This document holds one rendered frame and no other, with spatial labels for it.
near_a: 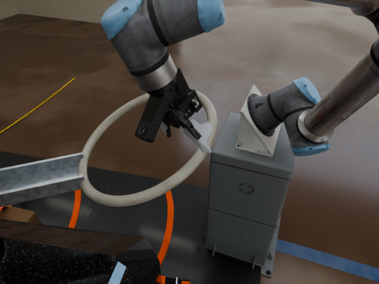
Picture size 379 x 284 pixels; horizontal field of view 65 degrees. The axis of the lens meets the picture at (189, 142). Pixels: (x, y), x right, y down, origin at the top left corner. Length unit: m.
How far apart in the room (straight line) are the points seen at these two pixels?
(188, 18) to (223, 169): 1.07
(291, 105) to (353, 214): 1.40
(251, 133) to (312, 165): 1.49
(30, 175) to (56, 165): 0.09
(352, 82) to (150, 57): 0.64
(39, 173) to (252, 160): 0.90
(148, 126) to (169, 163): 2.03
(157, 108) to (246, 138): 0.86
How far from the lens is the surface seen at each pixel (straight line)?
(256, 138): 1.44
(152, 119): 0.64
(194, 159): 0.79
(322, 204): 2.55
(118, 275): 1.12
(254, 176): 1.50
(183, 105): 0.67
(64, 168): 1.08
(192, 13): 0.54
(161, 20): 0.55
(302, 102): 1.36
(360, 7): 0.92
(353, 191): 2.76
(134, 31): 0.56
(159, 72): 0.60
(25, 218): 2.36
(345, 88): 1.04
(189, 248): 2.10
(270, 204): 1.62
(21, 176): 1.11
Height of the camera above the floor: 1.79
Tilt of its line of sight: 38 degrees down
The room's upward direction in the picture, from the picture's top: straight up
